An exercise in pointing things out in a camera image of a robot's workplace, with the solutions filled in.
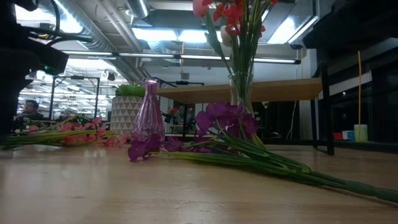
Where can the purple ribbed glass vase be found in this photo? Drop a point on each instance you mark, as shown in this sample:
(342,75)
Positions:
(148,118)

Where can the white artificial tulip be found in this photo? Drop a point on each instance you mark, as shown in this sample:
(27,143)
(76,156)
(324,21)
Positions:
(225,37)

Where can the pink artificial tulip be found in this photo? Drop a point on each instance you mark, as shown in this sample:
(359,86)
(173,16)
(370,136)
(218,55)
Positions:
(199,7)

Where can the red artificial flower bunch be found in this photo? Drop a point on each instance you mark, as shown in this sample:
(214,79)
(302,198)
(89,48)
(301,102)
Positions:
(231,12)

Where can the pink artificial flower bunch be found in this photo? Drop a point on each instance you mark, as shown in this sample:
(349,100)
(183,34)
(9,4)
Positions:
(74,139)

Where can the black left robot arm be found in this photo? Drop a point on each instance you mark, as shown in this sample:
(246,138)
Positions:
(18,62)

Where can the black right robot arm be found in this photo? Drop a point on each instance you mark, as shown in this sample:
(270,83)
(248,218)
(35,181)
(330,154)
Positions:
(357,25)

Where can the wooden shelf with black legs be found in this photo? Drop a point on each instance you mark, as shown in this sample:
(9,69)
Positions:
(280,90)

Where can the purple artificial flower bunch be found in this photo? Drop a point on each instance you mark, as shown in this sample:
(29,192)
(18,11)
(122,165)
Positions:
(224,118)

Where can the clear glass vase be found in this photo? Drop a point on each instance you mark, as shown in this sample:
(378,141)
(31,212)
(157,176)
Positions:
(241,93)

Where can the long ceiling light bar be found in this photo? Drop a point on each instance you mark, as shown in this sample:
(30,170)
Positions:
(202,57)

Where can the succulent in patterned white pot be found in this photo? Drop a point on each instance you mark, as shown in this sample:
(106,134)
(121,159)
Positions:
(124,112)

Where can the red box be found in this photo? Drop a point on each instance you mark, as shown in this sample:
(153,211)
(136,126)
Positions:
(338,136)

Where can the blue and white box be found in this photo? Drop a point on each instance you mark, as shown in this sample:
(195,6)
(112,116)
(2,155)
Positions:
(348,135)

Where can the pale green cup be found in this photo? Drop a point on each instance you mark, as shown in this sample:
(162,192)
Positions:
(360,133)

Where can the person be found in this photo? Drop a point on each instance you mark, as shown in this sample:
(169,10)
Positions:
(31,107)

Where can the black background rig frame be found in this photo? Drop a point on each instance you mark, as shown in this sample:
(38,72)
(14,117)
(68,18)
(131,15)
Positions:
(76,77)

